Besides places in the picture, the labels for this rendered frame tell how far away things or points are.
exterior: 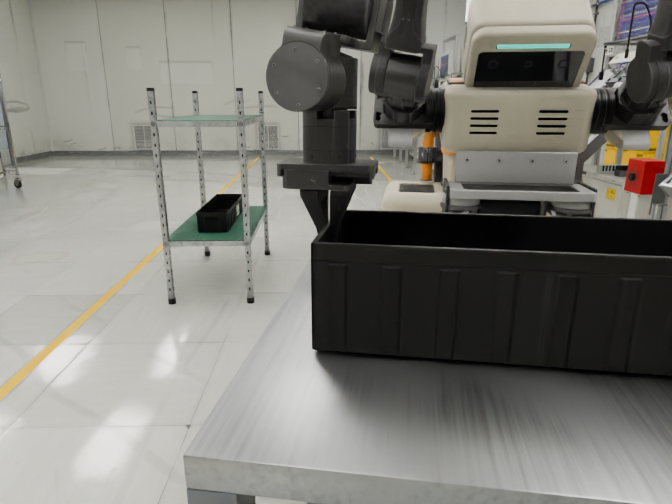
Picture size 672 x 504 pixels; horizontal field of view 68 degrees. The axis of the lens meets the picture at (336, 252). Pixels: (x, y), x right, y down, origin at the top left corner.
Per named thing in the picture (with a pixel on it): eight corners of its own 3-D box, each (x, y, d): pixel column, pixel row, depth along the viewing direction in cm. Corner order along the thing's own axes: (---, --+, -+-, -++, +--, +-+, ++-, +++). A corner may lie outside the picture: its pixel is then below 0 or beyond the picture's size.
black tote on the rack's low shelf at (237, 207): (228, 232, 274) (227, 212, 271) (196, 232, 273) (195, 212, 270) (244, 210, 329) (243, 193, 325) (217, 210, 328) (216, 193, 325)
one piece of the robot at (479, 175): (434, 247, 110) (440, 147, 103) (567, 253, 106) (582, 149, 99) (437, 271, 94) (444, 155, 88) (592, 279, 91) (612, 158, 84)
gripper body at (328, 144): (374, 184, 51) (376, 108, 49) (275, 181, 52) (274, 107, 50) (378, 176, 57) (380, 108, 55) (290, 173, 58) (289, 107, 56)
